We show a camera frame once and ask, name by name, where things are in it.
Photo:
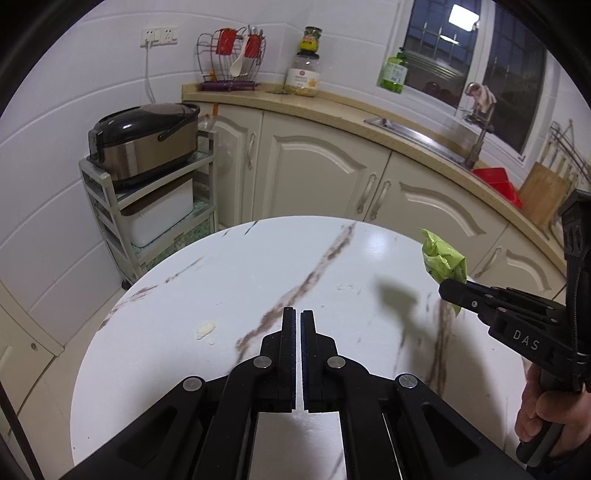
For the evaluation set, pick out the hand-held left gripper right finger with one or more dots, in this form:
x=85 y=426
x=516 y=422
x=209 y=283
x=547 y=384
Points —
x=307 y=355

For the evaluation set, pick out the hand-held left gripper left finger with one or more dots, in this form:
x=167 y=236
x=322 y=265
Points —
x=291 y=355

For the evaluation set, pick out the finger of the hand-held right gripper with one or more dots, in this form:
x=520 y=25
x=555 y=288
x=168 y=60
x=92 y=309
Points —
x=461 y=293

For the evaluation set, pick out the green snack wrapper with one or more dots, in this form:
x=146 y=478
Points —
x=443 y=258

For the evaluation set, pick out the person's right hand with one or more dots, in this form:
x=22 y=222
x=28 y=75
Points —
x=545 y=410

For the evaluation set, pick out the pale food crumb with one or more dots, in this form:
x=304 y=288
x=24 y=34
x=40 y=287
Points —
x=205 y=330

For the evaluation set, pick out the red plastic basin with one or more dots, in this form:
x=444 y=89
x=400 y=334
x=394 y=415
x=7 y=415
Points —
x=496 y=182

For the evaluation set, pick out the wooden cutting board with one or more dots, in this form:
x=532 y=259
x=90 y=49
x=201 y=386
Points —
x=542 y=198

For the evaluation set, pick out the steel sink faucet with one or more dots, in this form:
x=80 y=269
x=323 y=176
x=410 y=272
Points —
x=478 y=138

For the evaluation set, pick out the steel kitchen sink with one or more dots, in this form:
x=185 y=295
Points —
x=415 y=131

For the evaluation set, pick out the narrow cream cabinet door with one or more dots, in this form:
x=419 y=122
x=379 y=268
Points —
x=235 y=175

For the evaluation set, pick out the white plastic box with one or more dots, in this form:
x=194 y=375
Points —
x=157 y=217

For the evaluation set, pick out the pink cloth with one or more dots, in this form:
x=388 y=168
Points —
x=485 y=97

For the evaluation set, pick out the dark kitchen window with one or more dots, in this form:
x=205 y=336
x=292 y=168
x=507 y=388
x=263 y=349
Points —
x=508 y=69

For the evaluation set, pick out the green dish soap bottle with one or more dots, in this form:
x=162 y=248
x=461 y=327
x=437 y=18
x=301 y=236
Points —
x=393 y=74

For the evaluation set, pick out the white shelf rack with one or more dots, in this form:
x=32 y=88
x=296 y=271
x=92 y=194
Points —
x=104 y=203

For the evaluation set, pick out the dark metallic rice cooker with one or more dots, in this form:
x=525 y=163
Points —
x=138 y=147

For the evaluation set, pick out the cream side cabinet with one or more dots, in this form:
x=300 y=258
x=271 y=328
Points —
x=27 y=332

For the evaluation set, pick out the clear jar of yellow grains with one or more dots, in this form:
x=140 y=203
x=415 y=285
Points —
x=302 y=78

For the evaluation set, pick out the purple drip tray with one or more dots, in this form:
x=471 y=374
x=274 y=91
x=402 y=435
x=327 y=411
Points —
x=228 y=86

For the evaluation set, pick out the white rice spoon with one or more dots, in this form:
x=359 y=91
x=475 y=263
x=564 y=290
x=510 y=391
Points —
x=236 y=67

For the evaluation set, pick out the small jar with yellow label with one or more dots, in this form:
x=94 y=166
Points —
x=310 y=40

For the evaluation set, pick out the metal wall utensil rack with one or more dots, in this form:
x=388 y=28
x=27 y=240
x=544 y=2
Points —
x=565 y=143

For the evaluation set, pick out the white wall socket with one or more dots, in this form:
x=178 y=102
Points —
x=159 y=37

